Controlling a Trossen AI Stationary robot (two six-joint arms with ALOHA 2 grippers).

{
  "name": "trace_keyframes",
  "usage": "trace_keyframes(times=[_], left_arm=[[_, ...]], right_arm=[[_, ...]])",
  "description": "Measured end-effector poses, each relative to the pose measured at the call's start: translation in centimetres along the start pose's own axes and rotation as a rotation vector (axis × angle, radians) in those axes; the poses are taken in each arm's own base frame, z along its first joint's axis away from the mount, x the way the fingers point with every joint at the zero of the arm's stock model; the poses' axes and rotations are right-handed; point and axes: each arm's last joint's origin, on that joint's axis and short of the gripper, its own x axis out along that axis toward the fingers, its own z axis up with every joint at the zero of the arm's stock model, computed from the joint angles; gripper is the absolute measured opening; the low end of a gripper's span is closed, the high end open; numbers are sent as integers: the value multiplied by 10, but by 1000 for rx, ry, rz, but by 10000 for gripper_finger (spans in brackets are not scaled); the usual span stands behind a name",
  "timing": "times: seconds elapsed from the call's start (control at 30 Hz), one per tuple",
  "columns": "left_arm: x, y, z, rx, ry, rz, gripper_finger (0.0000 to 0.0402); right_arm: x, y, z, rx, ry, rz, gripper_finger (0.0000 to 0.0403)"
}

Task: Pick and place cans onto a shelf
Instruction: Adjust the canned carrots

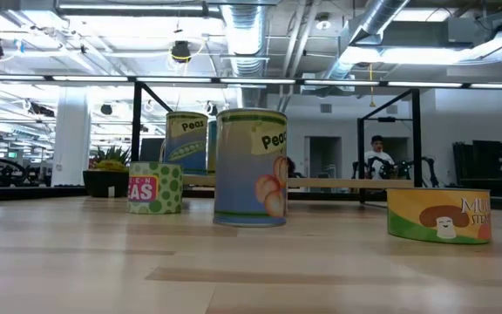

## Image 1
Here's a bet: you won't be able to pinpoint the white structural column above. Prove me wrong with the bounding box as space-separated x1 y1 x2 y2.
50 85 92 188

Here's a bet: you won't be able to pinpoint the black equipment rack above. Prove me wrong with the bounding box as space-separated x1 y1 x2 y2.
452 139 502 187

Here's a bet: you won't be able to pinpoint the short Green Peas can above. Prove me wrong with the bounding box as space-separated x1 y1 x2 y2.
126 161 185 215

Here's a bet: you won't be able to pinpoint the black ceiling device yellow cable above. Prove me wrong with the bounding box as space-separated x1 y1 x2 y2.
170 39 193 65

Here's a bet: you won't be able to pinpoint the wooden shelf black metal frame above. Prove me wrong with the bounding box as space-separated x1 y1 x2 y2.
129 81 424 215

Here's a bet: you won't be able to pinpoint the tall Peas label can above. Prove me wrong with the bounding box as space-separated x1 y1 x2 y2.
162 111 210 176

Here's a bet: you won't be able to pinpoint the slanted silver ventilation duct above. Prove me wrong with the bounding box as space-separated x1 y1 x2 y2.
320 0 411 82

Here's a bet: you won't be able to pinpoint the background black robot arms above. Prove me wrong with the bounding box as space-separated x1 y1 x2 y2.
350 155 439 188

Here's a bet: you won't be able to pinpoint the small succulent in dark pot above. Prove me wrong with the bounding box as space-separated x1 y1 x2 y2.
82 145 132 199

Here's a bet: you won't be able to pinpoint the tall Peaches label can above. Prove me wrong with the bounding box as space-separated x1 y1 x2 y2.
213 107 288 229

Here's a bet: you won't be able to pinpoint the yellow hanging cord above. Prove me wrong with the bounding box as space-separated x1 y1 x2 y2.
366 63 377 109

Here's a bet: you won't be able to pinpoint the person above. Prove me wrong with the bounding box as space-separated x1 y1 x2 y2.
363 134 396 180

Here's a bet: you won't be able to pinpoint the round silver ventilation duct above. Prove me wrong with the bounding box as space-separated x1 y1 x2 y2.
219 0 275 110

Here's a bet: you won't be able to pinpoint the Mushroom label can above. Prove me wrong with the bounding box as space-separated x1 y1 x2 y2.
386 187 493 245

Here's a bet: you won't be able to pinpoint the dark background monitor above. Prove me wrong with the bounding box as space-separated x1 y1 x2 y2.
139 138 166 163

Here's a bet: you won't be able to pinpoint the tall Carrots label can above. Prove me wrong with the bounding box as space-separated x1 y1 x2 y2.
207 119 218 175

